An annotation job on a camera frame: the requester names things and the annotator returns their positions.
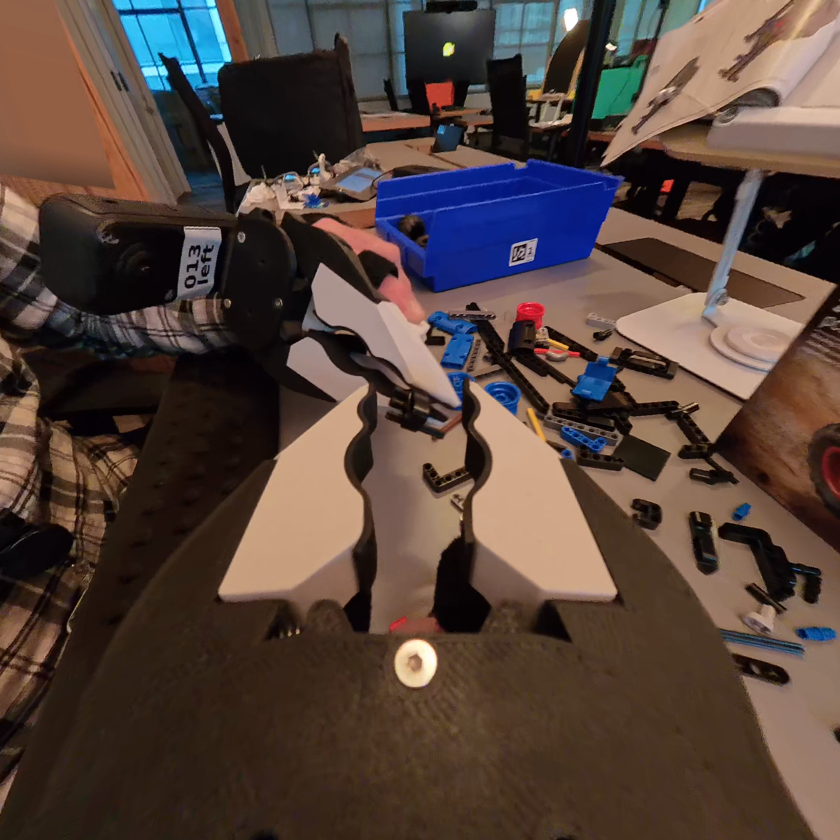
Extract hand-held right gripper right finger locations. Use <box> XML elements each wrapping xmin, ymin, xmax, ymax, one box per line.
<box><xmin>435</xmin><ymin>381</ymin><xmax>619</xmax><ymax>634</ymax></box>

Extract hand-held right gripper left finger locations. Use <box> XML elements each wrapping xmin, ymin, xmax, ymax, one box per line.
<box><xmin>217</xmin><ymin>385</ymin><xmax>378</xmax><ymax>634</ymax></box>

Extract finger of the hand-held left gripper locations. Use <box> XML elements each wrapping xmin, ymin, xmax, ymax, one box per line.
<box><xmin>303</xmin><ymin>262</ymin><xmax>462</xmax><ymax>409</ymax></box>
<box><xmin>287</xmin><ymin>331</ymin><xmax>411</xmax><ymax>403</ymax></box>

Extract black connector assembly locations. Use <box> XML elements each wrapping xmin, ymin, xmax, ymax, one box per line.
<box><xmin>386</xmin><ymin>387</ymin><xmax>437</xmax><ymax>432</ymax></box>

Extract building instruction booklet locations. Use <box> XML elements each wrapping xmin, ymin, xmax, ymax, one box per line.
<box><xmin>600</xmin><ymin>0</ymin><xmax>840</xmax><ymax>168</ymax></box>

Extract grey desk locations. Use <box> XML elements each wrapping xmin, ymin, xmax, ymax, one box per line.
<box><xmin>279</xmin><ymin>141</ymin><xmax>840</xmax><ymax>840</ymax></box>

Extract person's left hand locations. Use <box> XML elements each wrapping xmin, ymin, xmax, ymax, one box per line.
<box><xmin>314</xmin><ymin>217</ymin><xmax>425</xmax><ymax>324</ymax></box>

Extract pile of white clutter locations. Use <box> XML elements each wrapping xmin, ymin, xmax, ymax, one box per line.
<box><xmin>238</xmin><ymin>152</ymin><xmax>337</xmax><ymax>212</ymax></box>

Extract black L-shaped beam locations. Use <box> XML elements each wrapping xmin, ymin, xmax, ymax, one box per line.
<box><xmin>422</xmin><ymin>462</ymin><xmax>475</xmax><ymax>495</ymax></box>

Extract blue bin with square tag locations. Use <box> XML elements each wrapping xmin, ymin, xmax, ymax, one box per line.
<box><xmin>375</xmin><ymin>159</ymin><xmax>624</xmax><ymax>294</ymax></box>

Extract long grey beam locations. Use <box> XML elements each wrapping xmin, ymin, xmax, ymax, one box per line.
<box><xmin>543</xmin><ymin>412</ymin><xmax>621</xmax><ymax>435</ymax></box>

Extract black square panel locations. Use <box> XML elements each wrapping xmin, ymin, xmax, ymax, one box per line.
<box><xmin>613</xmin><ymin>433</ymin><xmax>672</xmax><ymax>482</ymax></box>

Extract small grey tablet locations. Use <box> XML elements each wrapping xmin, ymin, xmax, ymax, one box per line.
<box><xmin>326</xmin><ymin>164</ymin><xmax>386</xmax><ymax>202</ymax></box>

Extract long black beam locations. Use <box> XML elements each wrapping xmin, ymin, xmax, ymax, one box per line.
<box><xmin>476</xmin><ymin>315</ymin><xmax>551</xmax><ymax>414</ymax></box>

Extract slim black office chair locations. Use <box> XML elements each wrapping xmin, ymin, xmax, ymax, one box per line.
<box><xmin>159</xmin><ymin>54</ymin><xmax>238</xmax><ymax>212</ymax></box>

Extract blue folded panel piece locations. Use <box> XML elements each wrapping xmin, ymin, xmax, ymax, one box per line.
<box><xmin>572</xmin><ymin>356</ymin><xmax>619</xmax><ymax>401</ymax></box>

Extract thin black beam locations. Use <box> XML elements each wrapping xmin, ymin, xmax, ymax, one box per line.
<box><xmin>548</xmin><ymin>325</ymin><xmax>611</xmax><ymax>363</ymax></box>

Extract blue lit window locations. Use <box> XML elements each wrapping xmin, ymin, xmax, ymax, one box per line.
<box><xmin>112</xmin><ymin>0</ymin><xmax>232</xmax><ymax>94</ymax></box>

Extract tall black chair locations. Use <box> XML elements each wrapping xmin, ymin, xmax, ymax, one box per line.
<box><xmin>486</xmin><ymin>54</ymin><xmax>531</xmax><ymax>158</ymax></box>

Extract scattered small pins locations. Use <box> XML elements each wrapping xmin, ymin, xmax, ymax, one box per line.
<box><xmin>718</xmin><ymin>502</ymin><xmax>840</xmax><ymax>686</ymax></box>

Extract monster truck toy box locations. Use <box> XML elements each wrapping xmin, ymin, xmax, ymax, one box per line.
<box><xmin>714</xmin><ymin>289</ymin><xmax>840</xmax><ymax>551</ymax></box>

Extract black monitor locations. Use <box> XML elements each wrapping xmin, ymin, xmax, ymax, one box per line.
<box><xmin>402</xmin><ymin>8</ymin><xmax>497</xmax><ymax>88</ymax></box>

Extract black floor pole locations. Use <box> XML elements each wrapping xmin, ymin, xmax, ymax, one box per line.
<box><xmin>566</xmin><ymin>0</ymin><xmax>619</xmax><ymax>169</ymax></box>

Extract green screen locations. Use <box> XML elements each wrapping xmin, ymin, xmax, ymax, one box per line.
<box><xmin>589</xmin><ymin>60</ymin><xmax>652</xmax><ymax>120</ymax></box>

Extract black studded base plate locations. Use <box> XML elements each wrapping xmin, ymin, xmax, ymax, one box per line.
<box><xmin>0</xmin><ymin>354</ymin><xmax>342</xmax><ymax>815</ymax></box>

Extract black frame piece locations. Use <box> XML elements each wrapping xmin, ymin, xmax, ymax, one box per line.
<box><xmin>609</xmin><ymin>346</ymin><xmax>679</xmax><ymax>382</ymax></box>

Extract black bent frame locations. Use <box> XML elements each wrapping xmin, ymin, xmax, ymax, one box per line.
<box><xmin>717</xmin><ymin>521</ymin><xmax>823</xmax><ymax>606</ymax></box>

